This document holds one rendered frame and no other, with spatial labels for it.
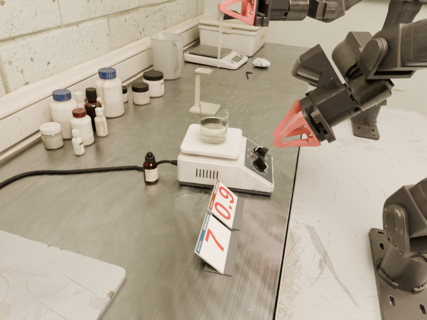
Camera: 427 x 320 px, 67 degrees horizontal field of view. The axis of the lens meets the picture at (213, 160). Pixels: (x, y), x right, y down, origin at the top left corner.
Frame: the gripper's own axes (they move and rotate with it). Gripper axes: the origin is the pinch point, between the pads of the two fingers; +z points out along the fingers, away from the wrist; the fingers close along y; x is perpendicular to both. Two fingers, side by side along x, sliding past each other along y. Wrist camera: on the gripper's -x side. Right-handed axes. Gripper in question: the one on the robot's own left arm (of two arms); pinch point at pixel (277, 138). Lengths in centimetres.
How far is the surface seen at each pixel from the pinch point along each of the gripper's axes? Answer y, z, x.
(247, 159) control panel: -2.4, 8.3, 2.0
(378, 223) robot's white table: 4.7, -7.6, 23.8
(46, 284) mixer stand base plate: 29.0, 31.7, -10.8
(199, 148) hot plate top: -0.4, 14.2, -6.3
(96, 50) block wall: -46, 43, -37
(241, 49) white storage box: -109, 16, -1
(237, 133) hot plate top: -8.9, 8.9, -1.8
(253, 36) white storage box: -108, 8, -3
